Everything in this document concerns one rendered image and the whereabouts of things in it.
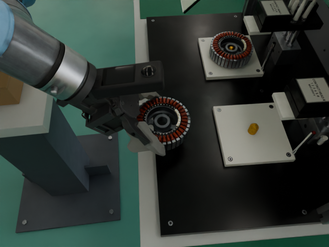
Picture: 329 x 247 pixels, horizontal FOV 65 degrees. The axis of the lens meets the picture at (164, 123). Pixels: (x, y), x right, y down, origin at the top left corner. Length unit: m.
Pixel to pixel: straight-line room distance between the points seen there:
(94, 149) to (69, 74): 1.10
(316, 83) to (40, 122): 0.61
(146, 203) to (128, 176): 0.83
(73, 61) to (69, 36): 1.75
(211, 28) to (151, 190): 0.52
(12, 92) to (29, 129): 0.10
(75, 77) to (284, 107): 0.38
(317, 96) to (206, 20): 0.46
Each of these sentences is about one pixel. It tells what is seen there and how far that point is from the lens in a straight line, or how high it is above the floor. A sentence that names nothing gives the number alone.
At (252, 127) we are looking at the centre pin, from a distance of 0.59.
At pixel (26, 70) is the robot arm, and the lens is 0.38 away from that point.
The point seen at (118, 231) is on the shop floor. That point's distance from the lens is 1.32.
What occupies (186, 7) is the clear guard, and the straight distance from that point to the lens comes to 0.49.
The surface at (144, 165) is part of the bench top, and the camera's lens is 0.59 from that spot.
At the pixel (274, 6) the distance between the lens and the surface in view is 0.70.
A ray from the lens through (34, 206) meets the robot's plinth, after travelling 1.45.
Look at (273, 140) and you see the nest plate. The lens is 0.62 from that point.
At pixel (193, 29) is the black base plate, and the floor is 0.77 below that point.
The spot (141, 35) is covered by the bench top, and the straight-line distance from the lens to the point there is 0.85.
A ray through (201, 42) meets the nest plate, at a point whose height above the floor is 0.78.
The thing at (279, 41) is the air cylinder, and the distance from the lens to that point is 0.77.
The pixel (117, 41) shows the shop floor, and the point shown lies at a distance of 2.01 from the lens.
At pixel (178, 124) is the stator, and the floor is 0.86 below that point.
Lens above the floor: 1.29
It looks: 58 degrees down
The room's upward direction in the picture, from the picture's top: straight up
